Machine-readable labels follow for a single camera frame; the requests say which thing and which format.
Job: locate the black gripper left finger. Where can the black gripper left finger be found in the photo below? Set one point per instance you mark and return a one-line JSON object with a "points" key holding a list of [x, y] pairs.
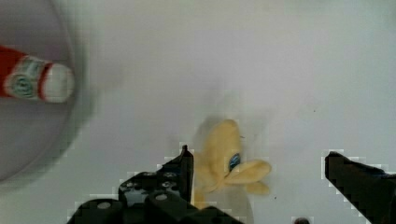
{"points": [[161, 197]]}

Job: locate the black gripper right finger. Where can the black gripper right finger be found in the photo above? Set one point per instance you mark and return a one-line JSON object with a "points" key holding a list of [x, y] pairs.
{"points": [[369, 189]]}

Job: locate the grey round plate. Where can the grey round plate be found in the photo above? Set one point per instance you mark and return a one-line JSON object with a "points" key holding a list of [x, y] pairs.
{"points": [[29, 128]]}

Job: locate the red plush ketchup bottle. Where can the red plush ketchup bottle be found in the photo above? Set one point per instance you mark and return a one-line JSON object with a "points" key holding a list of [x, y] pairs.
{"points": [[27, 77]]}

